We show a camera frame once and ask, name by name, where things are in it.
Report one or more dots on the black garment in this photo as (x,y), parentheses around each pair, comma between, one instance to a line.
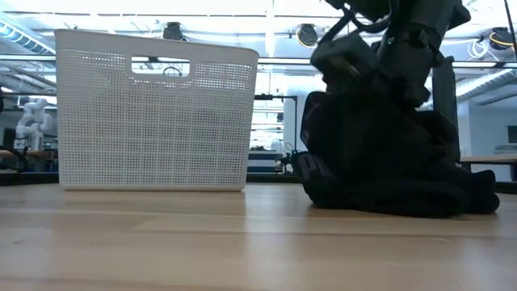
(383,174)

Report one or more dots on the white perforated plastic basket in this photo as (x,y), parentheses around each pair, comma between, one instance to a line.
(153,129)

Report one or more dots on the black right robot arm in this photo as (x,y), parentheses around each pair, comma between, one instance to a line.
(436,12)

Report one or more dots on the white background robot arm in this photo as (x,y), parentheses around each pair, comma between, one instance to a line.
(32,121)

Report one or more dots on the black and yellow round device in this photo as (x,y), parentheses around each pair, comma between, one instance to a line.
(501,39)

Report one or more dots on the round dark ceiling fixture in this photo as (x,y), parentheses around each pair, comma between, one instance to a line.
(308,35)
(173,31)

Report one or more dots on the wooden background table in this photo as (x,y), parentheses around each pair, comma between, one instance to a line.
(488,158)

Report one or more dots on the blue white background box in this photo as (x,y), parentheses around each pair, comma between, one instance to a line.
(262,161)

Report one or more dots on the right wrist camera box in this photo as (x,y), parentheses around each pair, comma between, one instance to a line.
(343,56)

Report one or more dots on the black background frame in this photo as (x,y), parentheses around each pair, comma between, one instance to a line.
(274,97)

